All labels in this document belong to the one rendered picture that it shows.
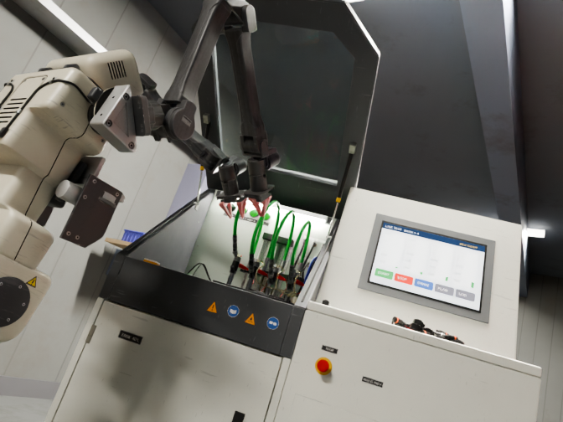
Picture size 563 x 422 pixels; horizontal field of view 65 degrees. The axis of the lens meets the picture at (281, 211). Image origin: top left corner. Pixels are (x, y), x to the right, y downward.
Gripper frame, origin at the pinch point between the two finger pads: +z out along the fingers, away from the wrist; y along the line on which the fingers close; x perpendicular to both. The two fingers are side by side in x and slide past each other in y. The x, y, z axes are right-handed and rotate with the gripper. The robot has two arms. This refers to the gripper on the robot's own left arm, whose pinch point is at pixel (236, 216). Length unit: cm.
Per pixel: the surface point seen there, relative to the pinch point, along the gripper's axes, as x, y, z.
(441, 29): -202, -77, -53
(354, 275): -8, -40, 30
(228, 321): 32.4, -5.8, 24.5
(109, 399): 55, 29, 39
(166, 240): -1.2, 35.1, 9.4
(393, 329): 23, -57, 31
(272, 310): 27.0, -19.7, 23.2
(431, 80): -243, -67, -18
